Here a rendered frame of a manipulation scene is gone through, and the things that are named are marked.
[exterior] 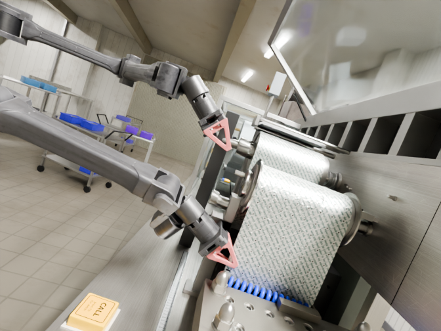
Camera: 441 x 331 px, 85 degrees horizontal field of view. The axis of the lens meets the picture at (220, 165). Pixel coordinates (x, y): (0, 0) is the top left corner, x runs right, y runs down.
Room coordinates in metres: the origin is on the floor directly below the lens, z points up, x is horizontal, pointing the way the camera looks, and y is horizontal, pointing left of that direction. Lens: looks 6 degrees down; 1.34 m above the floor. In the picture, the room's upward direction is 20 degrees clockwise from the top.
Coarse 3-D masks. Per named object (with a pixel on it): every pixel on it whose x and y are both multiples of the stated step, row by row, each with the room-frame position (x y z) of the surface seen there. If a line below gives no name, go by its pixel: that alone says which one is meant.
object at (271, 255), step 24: (240, 240) 0.55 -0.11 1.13; (264, 240) 0.55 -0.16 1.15; (288, 240) 0.56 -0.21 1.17; (312, 240) 0.56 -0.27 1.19; (240, 264) 0.55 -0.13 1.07; (264, 264) 0.55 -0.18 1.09; (288, 264) 0.56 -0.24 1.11; (312, 264) 0.56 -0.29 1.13; (288, 288) 0.56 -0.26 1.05; (312, 288) 0.56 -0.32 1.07
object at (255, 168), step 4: (256, 164) 0.61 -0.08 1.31; (252, 168) 0.65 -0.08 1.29; (256, 168) 0.59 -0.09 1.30; (256, 172) 0.57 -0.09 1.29; (256, 176) 0.57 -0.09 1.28; (252, 184) 0.56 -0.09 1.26; (252, 188) 0.56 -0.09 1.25; (248, 192) 0.57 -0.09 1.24; (248, 196) 0.56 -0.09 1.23; (244, 200) 0.58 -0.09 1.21; (240, 204) 0.61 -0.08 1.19; (244, 204) 0.58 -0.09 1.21; (352, 204) 0.59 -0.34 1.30; (352, 208) 0.58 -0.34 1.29; (352, 212) 0.57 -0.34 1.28; (352, 216) 0.57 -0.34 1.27; (352, 220) 0.57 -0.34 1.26; (352, 224) 0.56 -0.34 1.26; (348, 228) 0.56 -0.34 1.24; (344, 236) 0.57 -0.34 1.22
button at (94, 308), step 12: (84, 300) 0.46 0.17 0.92; (96, 300) 0.47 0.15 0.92; (108, 300) 0.48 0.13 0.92; (72, 312) 0.42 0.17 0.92; (84, 312) 0.43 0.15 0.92; (96, 312) 0.44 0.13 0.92; (108, 312) 0.45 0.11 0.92; (72, 324) 0.41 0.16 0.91; (84, 324) 0.41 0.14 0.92; (96, 324) 0.42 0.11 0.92
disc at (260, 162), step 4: (260, 160) 0.61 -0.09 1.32; (260, 164) 0.59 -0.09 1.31; (260, 168) 0.57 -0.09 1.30; (260, 172) 0.56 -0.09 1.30; (260, 176) 0.55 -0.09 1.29; (256, 180) 0.56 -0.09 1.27; (256, 184) 0.54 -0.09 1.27; (256, 188) 0.54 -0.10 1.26; (252, 192) 0.55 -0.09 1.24; (252, 196) 0.54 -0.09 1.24; (248, 200) 0.56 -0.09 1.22; (248, 204) 0.55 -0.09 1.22; (240, 208) 0.62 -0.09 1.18; (244, 208) 0.57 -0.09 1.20
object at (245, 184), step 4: (248, 172) 0.60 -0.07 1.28; (252, 172) 0.60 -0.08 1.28; (248, 176) 0.59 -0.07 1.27; (252, 176) 0.59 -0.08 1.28; (244, 180) 0.61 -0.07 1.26; (248, 180) 0.58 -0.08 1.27; (252, 180) 0.58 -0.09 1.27; (240, 184) 0.65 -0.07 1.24; (244, 184) 0.58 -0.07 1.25; (248, 184) 0.58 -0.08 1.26; (240, 188) 0.61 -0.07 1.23; (244, 188) 0.58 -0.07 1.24; (248, 188) 0.58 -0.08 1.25; (240, 192) 0.59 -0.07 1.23; (244, 192) 0.58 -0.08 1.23; (240, 196) 0.60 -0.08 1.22; (244, 196) 0.59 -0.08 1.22
